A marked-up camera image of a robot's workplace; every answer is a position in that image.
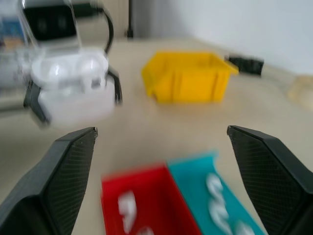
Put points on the red plastic tray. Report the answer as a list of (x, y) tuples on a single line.
[(151, 195)]

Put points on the teal plastic tray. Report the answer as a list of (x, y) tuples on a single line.
[(195, 186)]

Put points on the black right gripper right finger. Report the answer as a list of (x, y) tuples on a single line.
[(274, 181)]

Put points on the black upright post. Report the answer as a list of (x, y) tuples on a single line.
[(130, 19)]

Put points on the black flat box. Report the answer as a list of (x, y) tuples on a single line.
[(245, 64)]

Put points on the blue printed box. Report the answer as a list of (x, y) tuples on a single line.
[(11, 31)]

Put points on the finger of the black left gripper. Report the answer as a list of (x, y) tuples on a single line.
[(118, 85), (35, 105)]

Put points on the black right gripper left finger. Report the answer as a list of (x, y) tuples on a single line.
[(49, 186)]

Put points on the yellow plastic bin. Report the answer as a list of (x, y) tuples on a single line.
[(188, 78)]

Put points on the white earbud charging case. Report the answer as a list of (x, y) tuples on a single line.
[(78, 102)]

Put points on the white earbud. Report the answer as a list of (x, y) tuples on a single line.
[(127, 210), (218, 210), (244, 230), (146, 231), (214, 184)]

